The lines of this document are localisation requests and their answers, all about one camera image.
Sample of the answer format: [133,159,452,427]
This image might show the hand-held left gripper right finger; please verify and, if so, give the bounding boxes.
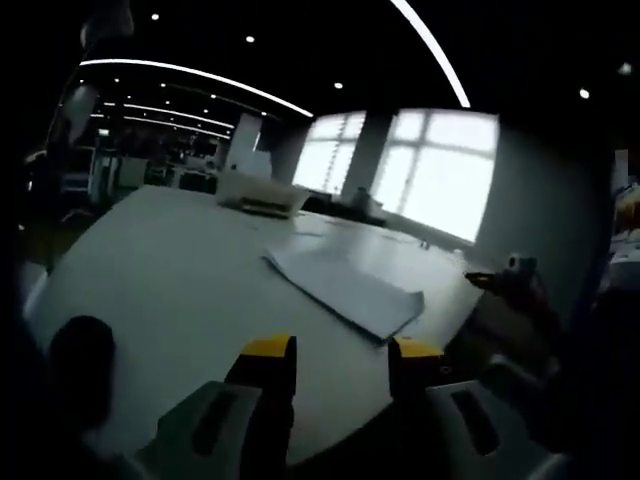
[388,337,551,480]

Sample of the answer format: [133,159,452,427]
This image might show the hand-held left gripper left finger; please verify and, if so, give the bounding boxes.
[134,333,298,480]

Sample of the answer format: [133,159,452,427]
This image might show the white sheet of paper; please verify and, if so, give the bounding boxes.
[262,243,426,345]

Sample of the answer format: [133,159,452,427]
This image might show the wide office window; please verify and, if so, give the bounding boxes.
[372,110,500,242]

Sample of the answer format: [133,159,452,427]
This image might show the white table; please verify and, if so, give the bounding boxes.
[22,184,486,466]

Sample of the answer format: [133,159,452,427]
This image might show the black rounded object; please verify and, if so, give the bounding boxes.
[48,314,117,434]

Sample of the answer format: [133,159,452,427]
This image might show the black office chair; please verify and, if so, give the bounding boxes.
[304,192,342,212]

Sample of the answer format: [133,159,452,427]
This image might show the narrow office window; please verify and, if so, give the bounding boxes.
[292,112,367,194]

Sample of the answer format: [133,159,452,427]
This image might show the white printer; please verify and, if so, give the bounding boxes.
[215,169,311,220]

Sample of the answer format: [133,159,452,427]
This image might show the long ceiling light strip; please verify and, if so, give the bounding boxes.
[389,0,472,109]
[78,58,315,119]

